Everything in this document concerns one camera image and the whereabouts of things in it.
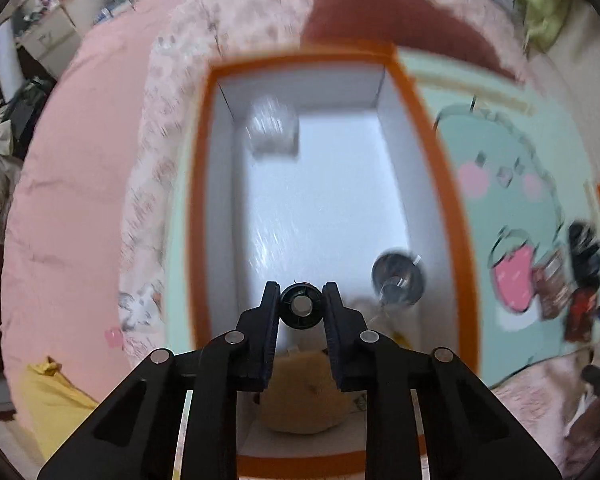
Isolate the clear plastic container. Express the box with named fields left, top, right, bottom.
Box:
left=244, top=95, right=301, bottom=158

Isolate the pink floral bedsheet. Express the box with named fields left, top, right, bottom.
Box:
left=115, top=0, right=600, bottom=480

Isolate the plain pink quilt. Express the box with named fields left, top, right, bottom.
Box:
left=0, top=0, right=216, bottom=391

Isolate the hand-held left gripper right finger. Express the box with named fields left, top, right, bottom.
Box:
left=322, top=283, right=563, bottom=480

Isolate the black cloth pouch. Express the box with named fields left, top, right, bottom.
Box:
left=567, top=220, right=600, bottom=287

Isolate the orange cardboard box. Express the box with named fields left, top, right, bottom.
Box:
left=186, top=45, right=481, bottom=480

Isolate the beige round plush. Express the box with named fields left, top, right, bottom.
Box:
left=257, top=350, right=356, bottom=435

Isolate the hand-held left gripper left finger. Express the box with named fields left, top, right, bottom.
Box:
left=37, top=281, right=281, bottom=480

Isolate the silver metal spinning top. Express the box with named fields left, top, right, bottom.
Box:
left=371, top=248, right=427, bottom=309

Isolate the yellow cloth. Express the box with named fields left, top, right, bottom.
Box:
left=20, top=357, right=100, bottom=461

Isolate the white nightstand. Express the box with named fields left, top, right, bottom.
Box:
left=12, top=0, right=83, bottom=63

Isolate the maroon pillow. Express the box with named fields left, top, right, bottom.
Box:
left=302, top=0, right=523, bottom=81

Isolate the red and black item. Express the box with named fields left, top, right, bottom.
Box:
left=564, top=287, right=600, bottom=344

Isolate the yellow-green cloth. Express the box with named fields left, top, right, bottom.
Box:
left=505, top=0, right=576, bottom=53

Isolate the small black round spool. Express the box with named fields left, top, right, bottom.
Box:
left=280, top=283, right=325, bottom=332

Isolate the green cartoon play mat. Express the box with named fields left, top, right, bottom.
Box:
left=162, top=47, right=600, bottom=366

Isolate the white paper roll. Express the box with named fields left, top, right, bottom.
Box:
left=0, top=25, right=25, bottom=97

